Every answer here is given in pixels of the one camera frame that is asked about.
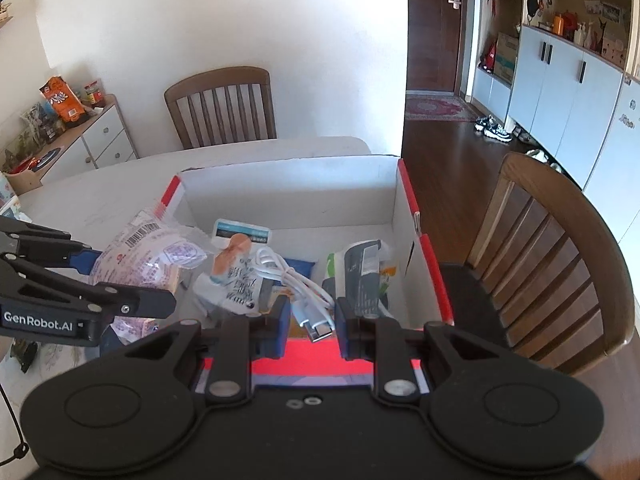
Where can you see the patterned red rug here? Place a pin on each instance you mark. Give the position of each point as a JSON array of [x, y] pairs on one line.
[[437, 108]]

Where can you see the pink patterned packet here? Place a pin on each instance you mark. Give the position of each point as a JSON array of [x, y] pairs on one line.
[[145, 255]]

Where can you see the pair of sneakers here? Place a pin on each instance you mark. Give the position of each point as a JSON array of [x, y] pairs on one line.
[[492, 129]]

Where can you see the orange snack bag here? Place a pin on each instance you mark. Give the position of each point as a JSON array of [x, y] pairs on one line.
[[62, 100]]

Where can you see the large cardboard box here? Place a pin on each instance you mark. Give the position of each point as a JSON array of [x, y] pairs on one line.
[[507, 57]]

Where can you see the red lid jar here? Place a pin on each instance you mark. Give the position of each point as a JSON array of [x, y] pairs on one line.
[[94, 94]]

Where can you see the green and dark packet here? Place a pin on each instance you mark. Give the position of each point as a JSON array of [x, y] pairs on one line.
[[362, 270]]

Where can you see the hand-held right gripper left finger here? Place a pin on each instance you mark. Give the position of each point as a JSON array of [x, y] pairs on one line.
[[274, 325]]

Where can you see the white sideboard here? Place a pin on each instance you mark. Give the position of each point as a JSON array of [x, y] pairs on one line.
[[105, 135]]

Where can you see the round blue mat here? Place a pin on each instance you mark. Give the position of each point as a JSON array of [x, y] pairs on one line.
[[52, 153]]

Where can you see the brown wooden door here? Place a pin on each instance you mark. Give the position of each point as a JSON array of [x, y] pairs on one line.
[[432, 35]]

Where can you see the white blue label packet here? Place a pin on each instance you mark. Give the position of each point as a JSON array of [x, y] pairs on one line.
[[242, 231]]

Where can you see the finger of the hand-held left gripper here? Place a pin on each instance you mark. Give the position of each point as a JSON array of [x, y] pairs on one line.
[[82, 260], [140, 302]]

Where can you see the dark glossy packet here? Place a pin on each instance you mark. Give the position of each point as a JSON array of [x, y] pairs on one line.
[[24, 355]]

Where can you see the red cardboard box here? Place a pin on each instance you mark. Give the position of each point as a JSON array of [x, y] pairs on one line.
[[300, 200]]

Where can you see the red bag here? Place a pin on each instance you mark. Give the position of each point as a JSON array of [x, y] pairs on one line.
[[488, 57]]

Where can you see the dark printed packet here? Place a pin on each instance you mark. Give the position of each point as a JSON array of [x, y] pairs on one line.
[[45, 120]]

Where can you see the orange and white packet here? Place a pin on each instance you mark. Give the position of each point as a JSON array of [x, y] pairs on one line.
[[235, 280]]

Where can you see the orange bottle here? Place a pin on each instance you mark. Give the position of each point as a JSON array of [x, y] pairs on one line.
[[558, 24]]

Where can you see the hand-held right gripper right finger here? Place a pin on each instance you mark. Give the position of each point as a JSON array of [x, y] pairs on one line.
[[352, 327]]

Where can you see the brown wooden chair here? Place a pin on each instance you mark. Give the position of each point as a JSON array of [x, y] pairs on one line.
[[575, 270], [220, 85]]

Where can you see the white refrigerator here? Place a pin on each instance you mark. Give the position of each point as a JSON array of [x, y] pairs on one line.
[[617, 160]]

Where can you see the grey wooden cabinet unit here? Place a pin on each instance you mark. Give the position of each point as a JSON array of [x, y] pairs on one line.
[[565, 70]]

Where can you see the small cardboard box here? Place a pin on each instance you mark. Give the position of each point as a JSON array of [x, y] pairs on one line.
[[22, 177]]

